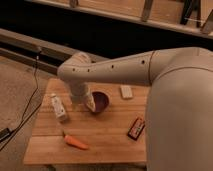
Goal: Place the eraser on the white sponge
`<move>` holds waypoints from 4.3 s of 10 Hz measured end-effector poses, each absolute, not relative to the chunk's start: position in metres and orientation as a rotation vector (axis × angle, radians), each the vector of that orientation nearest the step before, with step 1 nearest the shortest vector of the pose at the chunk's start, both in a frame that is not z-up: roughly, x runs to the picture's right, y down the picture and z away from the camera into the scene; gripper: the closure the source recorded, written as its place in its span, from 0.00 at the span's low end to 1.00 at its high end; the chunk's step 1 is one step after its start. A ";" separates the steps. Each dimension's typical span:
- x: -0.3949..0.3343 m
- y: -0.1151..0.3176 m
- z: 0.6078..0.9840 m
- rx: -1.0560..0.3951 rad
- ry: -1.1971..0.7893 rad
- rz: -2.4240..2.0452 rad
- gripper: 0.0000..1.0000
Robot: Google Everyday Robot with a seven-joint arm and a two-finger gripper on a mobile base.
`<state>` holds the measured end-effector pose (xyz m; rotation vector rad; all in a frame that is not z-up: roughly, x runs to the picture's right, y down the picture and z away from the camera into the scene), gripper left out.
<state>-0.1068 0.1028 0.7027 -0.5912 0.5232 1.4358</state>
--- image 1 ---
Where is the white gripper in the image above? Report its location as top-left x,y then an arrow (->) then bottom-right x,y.
69,83 -> 96,112

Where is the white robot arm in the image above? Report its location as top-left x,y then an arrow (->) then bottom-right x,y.
57,47 -> 213,171

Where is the white sponge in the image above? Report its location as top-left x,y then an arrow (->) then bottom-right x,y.
120,85 -> 133,99

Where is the dark purple bowl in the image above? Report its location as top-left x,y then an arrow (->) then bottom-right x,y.
92,91 -> 109,113

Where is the white bottle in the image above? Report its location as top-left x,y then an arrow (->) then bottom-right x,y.
51,93 -> 68,122

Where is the wooden table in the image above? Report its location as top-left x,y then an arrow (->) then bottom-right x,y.
24,79 -> 149,165

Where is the orange carrot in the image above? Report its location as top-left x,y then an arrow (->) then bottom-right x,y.
62,132 -> 89,150

